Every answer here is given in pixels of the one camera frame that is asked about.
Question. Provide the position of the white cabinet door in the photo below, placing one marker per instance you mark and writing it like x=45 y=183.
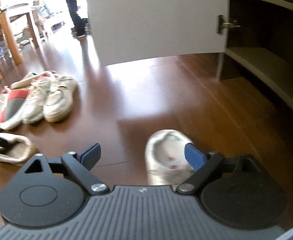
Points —
x=130 y=30

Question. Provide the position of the beige quilted slipper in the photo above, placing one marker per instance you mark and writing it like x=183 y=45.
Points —
x=15 y=149
x=26 y=81

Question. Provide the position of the wooden table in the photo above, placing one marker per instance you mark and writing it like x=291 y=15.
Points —
x=9 y=22

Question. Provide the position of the standing person legs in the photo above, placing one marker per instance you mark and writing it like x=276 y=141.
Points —
x=79 y=23

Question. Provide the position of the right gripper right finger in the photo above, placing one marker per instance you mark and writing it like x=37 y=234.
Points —
x=206 y=168

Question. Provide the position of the white sneaker green yellow accents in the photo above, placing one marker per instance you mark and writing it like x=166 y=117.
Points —
x=165 y=158

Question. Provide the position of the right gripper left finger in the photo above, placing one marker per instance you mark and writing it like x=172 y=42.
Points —
x=79 y=166

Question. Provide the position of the metal door hinge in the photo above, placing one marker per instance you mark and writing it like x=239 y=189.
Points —
x=222 y=24

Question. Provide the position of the shoe cabinet shelf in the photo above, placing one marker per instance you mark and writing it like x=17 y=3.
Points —
x=264 y=43

